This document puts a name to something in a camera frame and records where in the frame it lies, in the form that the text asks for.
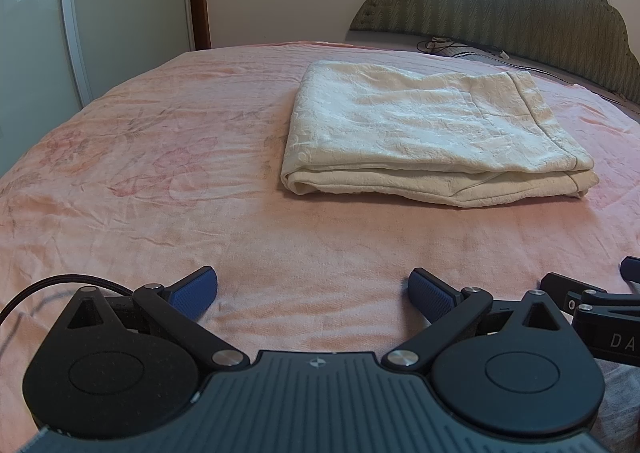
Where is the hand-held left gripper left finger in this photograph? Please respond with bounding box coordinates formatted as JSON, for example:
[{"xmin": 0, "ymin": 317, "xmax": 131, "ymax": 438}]
[{"xmin": 64, "ymin": 265, "xmax": 251, "ymax": 375}]

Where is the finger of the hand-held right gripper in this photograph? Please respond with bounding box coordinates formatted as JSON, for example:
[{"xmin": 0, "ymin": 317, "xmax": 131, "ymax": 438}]
[
  {"xmin": 538, "ymin": 271, "xmax": 609, "ymax": 318},
  {"xmin": 619, "ymin": 255, "xmax": 640, "ymax": 292}
]

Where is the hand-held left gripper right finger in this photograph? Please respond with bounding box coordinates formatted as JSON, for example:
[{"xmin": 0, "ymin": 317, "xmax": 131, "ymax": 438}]
[{"xmin": 381, "ymin": 267, "xmax": 572, "ymax": 375}]

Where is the cream towel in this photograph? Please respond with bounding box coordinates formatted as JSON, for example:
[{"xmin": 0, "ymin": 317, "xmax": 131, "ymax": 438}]
[{"xmin": 280, "ymin": 60, "xmax": 600, "ymax": 209}]

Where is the pink bed sheet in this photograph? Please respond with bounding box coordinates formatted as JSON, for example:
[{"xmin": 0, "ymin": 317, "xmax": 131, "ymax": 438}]
[{"xmin": 0, "ymin": 39, "xmax": 640, "ymax": 453}]

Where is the white glossy wardrobe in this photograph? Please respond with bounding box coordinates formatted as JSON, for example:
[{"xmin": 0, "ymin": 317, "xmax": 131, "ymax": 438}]
[{"xmin": 0, "ymin": 0, "xmax": 197, "ymax": 176}]

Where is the thick black cable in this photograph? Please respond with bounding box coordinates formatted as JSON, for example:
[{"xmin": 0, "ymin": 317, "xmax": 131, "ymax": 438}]
[{"xmin": 0, "ymin": 274, "xmax": 137, "ymax": 334}]

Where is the white cable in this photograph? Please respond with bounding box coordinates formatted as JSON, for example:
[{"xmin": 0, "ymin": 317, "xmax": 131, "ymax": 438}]
[{"xmin": 469, "ymin": 46, "xmax": 512, "ymax": 60}]

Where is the thin black cable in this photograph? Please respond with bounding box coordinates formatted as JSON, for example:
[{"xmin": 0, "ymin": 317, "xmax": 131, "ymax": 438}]
[{"xmin": 415, "ymin": 36, "xmax": 472, "ymax": 55}]

